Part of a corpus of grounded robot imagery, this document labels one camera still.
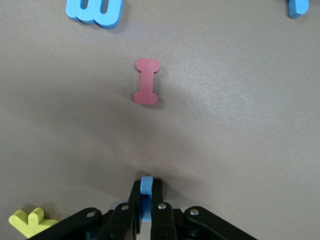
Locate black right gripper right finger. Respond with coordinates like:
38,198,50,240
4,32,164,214
149,178,256,240

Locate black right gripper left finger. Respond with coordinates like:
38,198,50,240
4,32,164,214
27,179,144,240

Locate blue letter G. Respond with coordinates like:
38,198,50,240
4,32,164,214
139,175,155,224

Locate blue letter E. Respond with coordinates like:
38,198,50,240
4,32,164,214
65,0,125,30

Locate blue letter X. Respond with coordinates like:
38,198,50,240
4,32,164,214
286,0,311,19

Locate yellow letter K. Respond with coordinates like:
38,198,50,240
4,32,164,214
8,206,60,240

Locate brown table cover sheet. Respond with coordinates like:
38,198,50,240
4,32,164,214
0,0,320,240

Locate red letter I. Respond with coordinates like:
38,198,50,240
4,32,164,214
133,58,161,106

